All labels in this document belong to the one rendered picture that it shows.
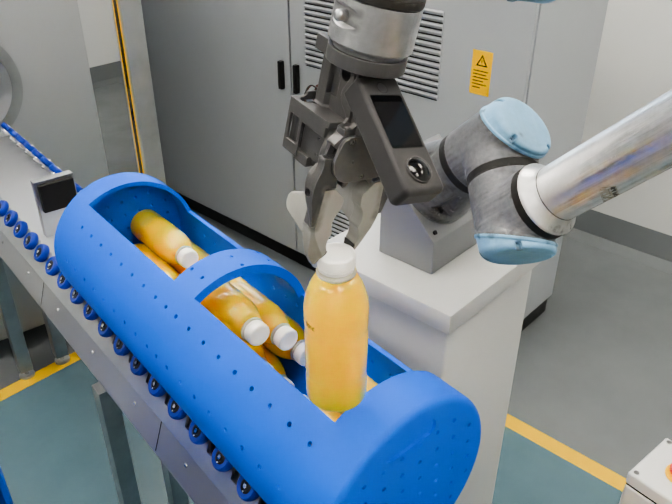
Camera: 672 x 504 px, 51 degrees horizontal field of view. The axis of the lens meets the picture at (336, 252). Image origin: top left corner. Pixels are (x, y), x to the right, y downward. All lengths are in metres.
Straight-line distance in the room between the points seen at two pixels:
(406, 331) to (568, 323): 2.00
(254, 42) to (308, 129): 2.50
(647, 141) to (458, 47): 1.56
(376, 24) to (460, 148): 0.59
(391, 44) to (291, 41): 2.38
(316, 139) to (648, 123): 0.45
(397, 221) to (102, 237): 0.53
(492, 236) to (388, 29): 0.53
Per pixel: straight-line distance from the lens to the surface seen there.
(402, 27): 0.59
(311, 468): 0.88
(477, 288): 1.23
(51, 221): 1.94
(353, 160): 0.63
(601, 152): 0.97
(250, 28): 3.15
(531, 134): 1.14
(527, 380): 2.86
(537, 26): 2.31
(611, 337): 3.18
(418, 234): 1.24
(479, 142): 1.13
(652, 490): 1.04
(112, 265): 1.28
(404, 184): 0.57
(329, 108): 0.65
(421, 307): 1.19
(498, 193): 1.07
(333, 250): 0.70
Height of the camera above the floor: 1.83
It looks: 31 degrees down
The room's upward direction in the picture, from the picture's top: straight up
